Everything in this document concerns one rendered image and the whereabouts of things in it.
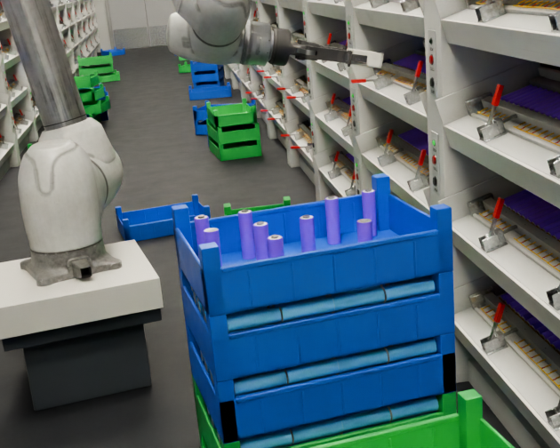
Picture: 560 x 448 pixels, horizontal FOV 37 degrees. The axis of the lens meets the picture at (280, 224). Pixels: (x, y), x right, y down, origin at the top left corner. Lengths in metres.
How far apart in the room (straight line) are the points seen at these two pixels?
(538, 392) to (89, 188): 0.97
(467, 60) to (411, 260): 0.69
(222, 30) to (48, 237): 0.56
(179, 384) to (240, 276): 0.96
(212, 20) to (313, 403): 0.80
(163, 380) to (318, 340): 0.95
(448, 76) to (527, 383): 0.57
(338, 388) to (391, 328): 0.10
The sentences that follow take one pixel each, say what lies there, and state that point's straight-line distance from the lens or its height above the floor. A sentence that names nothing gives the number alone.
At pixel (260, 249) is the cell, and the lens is 1.04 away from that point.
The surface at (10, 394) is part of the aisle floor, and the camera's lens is 1.99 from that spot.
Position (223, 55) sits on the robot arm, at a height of 0.69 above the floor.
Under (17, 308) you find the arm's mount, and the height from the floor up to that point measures 0.26.
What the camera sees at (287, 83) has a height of 0.37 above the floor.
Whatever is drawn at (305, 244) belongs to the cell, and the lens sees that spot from 1.05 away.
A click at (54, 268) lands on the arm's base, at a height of 0.29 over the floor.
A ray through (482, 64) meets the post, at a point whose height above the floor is 0.64.
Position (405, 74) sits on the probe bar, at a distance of 2.06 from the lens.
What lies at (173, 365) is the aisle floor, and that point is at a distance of 1.97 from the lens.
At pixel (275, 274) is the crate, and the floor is 0.52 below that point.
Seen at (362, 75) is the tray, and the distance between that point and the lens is 2.29.
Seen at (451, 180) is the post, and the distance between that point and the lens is 1.65.
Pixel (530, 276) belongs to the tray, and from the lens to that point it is 1.38.
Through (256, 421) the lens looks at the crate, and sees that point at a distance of 1.02.
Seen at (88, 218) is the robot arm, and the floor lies 0.38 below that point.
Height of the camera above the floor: 0.84
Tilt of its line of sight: 17 degrees down
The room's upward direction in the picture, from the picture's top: 5 degrees counter-clockwise
